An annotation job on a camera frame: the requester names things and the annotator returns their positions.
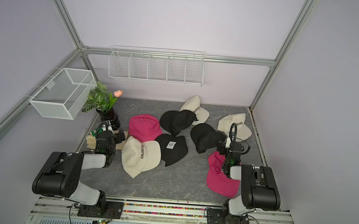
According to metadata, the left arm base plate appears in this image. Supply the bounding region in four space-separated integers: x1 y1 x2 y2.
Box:
77 200 124 219

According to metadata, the cream cap front left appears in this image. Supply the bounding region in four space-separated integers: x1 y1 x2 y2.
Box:
121 136 161 178

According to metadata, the pink tulip flower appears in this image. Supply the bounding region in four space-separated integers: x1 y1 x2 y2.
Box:
114 90 123 98

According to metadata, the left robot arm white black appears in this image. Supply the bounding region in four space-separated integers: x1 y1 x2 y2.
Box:
32 120 126 212

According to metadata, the cream cap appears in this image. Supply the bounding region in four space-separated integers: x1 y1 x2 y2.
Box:
121 136 161 178
217 113 252 142
180 95 210 126

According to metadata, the long white wire shelf basket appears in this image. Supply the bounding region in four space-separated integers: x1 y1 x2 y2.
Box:
108 45 205 86

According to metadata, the cream cap back centre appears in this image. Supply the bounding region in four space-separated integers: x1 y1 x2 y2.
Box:
180 95 210 126

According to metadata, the green artificial plant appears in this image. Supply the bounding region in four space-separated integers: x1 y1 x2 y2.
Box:
81 81 118 113

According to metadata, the black plant pot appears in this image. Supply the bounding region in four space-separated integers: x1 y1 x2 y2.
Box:
96 107 121 130

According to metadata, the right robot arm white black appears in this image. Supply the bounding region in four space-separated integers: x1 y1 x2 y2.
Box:
217 139 281 219

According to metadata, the black cap with white label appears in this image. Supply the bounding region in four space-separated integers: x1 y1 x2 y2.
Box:
155 134 188 167

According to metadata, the pink cap right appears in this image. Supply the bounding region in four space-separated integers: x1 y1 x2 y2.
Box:
206 151 239 198

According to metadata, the cream cap back right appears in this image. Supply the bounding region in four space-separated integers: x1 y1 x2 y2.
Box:
217 113 252 142

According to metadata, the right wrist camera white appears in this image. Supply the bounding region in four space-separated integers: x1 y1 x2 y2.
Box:
225 137 231 148

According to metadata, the pink cap left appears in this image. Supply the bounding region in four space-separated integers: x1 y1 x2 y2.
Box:
128 114 163 142

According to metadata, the white wire cube basket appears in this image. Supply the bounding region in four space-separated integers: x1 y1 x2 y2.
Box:
29 68 97 120

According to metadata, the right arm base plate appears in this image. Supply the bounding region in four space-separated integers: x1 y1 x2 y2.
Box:
204 207 250 224

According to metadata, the pink cap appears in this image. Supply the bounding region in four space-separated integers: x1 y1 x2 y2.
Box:
128 114 163 142
206 151 239 198

